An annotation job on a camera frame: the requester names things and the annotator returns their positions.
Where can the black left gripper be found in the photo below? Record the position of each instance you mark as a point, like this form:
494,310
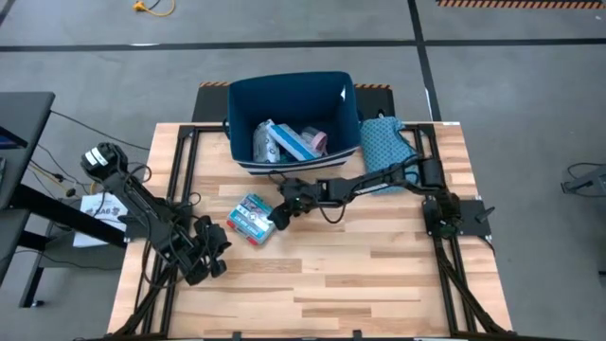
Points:
199,260

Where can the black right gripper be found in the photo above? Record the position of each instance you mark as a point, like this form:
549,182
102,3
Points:
303,196

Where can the green first aid kit box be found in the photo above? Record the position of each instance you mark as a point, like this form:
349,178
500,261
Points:
248,218

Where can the white printed wipes packet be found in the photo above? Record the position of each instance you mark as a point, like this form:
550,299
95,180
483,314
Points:
262,142

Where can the blue white weekly pill organizer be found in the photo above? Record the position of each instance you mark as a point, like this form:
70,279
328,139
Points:
291,139

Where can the clear cup with pink lid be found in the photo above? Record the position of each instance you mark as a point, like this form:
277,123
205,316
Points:
317,139

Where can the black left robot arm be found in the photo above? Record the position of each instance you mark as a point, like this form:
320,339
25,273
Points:
142,203

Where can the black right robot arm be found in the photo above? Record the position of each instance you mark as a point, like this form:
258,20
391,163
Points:
369,182

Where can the folded teal patterned shirt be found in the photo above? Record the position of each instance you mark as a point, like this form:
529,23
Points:
381,142

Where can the navy white striped fabric bin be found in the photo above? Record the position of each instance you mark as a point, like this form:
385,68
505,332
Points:
293,95

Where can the white printed paper sheet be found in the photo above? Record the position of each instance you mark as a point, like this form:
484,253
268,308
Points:
90,237

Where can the dark grey desk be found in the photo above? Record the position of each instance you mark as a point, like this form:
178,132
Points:
23,142

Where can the grey stand foot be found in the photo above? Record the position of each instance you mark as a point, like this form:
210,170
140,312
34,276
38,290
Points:
587,182

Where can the black aluminium table frame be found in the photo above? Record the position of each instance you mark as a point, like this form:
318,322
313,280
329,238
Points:
454,274
184,156

